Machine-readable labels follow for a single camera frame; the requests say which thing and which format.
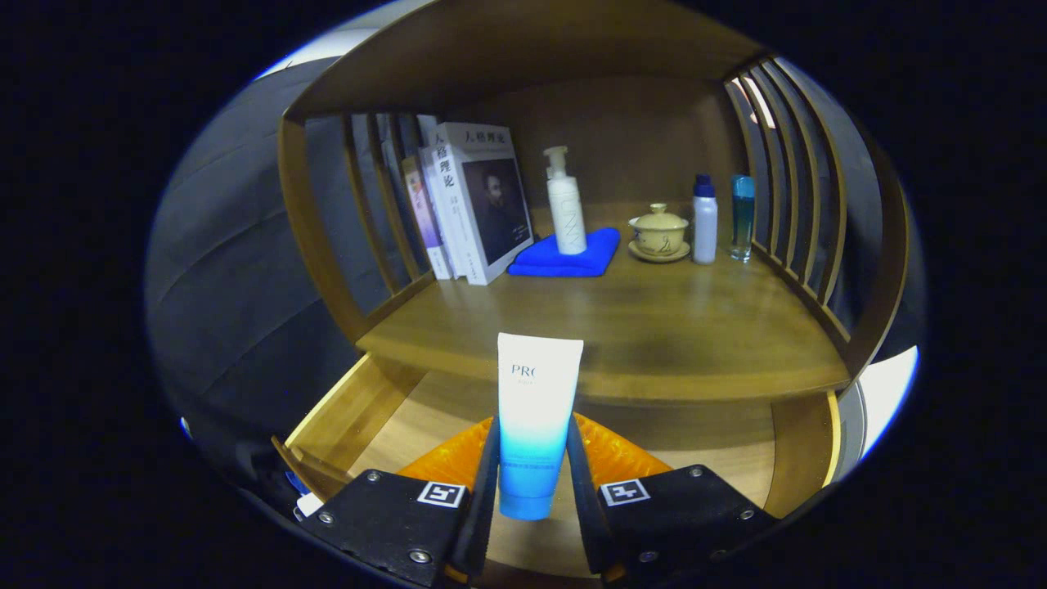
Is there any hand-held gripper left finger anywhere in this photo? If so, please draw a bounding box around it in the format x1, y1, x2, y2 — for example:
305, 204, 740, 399
299, 416, 501, 588

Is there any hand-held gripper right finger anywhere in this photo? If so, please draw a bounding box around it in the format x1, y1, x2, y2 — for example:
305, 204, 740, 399
564, 413, 778, 586

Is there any white and blue tube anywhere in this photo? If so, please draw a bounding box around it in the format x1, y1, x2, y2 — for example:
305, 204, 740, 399
497, 332, 585, 522

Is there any brown wooden drawer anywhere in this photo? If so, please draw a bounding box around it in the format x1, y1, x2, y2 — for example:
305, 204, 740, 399
270, 352, 843, 582

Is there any wooden countertop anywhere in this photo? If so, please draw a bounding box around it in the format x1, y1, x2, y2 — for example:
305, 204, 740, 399
357, 200, 852, 406

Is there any grey filing cabinet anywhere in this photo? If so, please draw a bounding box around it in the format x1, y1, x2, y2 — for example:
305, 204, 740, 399
838, 345, 919, 459

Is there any brown wooden cabinet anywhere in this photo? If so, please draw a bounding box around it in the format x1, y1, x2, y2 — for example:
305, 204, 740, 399
276, 0, 913, 410

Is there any folded blue cloth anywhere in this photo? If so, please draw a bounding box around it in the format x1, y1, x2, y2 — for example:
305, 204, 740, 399
506, 227, 622, 278

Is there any thin purple book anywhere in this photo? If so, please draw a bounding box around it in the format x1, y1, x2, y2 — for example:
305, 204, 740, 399
401, 155, 453, 281

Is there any beige lidded teacup with saucer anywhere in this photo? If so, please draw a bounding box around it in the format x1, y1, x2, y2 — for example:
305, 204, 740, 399
627, 203, 692, 263

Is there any white pump bottle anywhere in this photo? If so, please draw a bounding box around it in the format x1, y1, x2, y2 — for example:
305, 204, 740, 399
544, 146, 588, 256

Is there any thick white portrait book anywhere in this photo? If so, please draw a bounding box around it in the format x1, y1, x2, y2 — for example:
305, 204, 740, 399
431, 123, 535, 286

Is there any thin white book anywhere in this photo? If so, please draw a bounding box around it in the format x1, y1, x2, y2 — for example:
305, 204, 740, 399
416, 115, 469, 281

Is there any white bottle with blue cap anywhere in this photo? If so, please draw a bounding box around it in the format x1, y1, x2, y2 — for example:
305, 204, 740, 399
692, 173, 719, 265

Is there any teal glass bottle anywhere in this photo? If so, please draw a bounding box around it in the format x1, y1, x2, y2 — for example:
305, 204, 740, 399
730, 174, 757, 263

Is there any black backdrop cloth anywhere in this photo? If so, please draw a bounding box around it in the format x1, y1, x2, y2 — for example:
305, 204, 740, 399
147, 57, 410, 492

